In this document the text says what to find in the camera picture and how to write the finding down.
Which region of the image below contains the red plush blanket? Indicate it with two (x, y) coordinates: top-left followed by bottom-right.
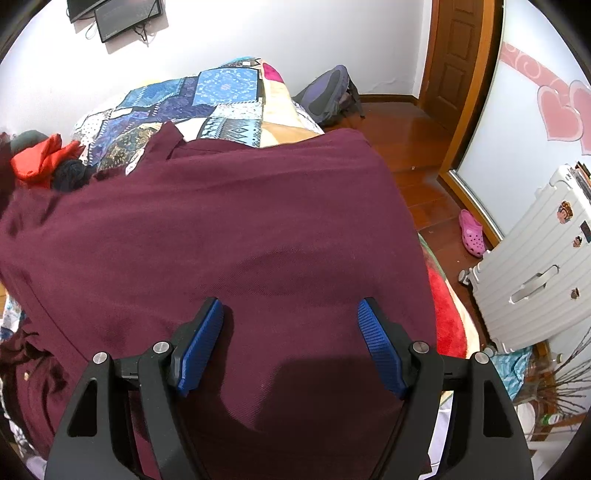
(418, 233), (469, 361)

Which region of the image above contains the white ribbed suitcase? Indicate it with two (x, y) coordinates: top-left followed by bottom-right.
(459, 164), (591, 354)

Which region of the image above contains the pink clog shoe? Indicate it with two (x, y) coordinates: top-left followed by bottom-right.
(458, 209), (488, 258)

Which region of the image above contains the bundle of dry twigs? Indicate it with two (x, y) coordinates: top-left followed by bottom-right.
(517, 342), (591, 435)

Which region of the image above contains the brown wooden door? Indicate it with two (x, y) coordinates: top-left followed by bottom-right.
(418, 0), (485, 132)

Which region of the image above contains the teal cloth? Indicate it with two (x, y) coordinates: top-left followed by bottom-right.
(487, 344), (534, 402)

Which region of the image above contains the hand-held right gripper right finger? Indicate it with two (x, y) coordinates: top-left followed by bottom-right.
(357, 298), (534, 480)

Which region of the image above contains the dark grey cushion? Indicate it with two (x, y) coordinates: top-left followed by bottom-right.
(9, 130), (49, 155)

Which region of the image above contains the small black monitor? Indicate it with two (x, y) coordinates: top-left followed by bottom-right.
(95, 0), (162, 43)

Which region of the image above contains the red folded garment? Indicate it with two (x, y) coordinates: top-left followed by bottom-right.
(10, 134), (86, 190)

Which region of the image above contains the patchwork bed blanket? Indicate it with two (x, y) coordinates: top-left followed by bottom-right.
(71, 58), (324, 178)

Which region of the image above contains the maroon button-up shirt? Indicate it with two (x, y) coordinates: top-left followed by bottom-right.
(0, 121), (439, 480)

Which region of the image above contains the wall-mounted black television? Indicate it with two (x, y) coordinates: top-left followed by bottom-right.
(67, 0), (109, 23)

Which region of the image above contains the wardrobe sliding door with hearts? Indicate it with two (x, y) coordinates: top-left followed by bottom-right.
(438, 0), (591, 250)

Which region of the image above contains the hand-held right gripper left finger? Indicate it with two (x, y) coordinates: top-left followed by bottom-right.
(44, 296), (225, 480)

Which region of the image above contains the navy folded garment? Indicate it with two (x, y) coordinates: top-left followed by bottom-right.
(51, 159), (95, 192)

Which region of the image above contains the grey backpack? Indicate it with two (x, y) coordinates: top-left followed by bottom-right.
(293, 65), (365, 127)

